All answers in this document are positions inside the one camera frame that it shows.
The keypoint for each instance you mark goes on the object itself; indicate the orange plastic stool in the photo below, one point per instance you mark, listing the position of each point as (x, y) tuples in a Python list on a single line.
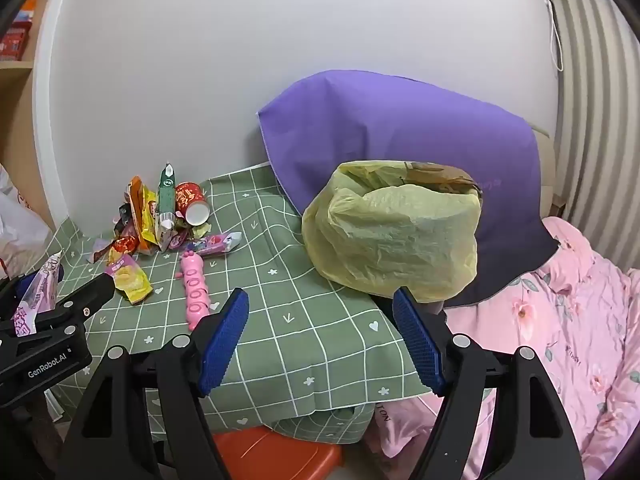
[(280, 452)]

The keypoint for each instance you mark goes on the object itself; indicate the striped curtain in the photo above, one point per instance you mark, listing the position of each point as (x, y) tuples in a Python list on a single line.
[(600, 110)]

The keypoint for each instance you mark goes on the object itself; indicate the yellow pink chip packet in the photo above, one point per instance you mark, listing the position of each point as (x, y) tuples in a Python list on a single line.
[(129, 280)]

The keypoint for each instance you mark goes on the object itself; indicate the yellow bag lined bin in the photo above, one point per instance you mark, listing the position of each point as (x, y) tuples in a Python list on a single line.
[(395, 240)]

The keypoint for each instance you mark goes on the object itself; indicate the green tall snack packet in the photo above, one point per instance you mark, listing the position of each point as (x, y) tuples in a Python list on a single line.
[(167, 195)]

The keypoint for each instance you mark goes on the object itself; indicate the red paper cup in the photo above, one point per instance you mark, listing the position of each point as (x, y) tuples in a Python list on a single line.
[(187, 197)]

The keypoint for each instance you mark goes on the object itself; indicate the red box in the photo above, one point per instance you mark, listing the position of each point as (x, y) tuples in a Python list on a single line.
[(12, 42)]

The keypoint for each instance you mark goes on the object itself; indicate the pink caterpillar toy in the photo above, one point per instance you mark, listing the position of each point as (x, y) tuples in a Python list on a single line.
[(192, 290)]

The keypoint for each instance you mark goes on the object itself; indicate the beige cushion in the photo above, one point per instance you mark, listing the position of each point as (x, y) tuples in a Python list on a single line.
[(547, 160)]

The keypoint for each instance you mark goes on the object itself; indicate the white red print plastic bag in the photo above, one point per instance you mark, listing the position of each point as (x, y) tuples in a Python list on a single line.
[(20, 230)]

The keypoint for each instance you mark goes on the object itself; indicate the pink floral blanket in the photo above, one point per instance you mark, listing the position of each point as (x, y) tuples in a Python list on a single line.
[(575, 335)]

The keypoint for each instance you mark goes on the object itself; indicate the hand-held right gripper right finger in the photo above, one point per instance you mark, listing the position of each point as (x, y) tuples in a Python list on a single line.
[(415, 340)]

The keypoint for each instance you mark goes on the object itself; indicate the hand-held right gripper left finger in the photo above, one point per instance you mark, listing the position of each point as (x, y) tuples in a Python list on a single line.
[(225, 345)]

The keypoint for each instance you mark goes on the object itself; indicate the orange blue box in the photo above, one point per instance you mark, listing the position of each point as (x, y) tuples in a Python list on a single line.
[(25, 12)]

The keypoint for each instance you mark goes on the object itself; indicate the wooden shelf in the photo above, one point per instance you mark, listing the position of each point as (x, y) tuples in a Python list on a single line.
[(15, 125)]

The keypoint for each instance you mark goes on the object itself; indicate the pink purple cartoon wrapper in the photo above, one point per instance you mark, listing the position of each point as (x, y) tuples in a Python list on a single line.
[(215, 244)]

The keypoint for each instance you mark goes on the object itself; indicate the pile of mixed wrappers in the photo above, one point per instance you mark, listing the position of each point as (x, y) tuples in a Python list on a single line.
[(145, 220)]

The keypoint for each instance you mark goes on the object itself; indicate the green checked tablecloth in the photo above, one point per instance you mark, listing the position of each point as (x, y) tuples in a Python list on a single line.
[(300, 340)]

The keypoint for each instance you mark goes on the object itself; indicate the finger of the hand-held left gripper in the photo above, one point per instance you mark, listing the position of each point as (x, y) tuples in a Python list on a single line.
[(9, 300), (85, 295)]

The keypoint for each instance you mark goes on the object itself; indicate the pink white snack wrapper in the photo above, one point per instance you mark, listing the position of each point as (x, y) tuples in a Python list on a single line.
[(40, 285)]

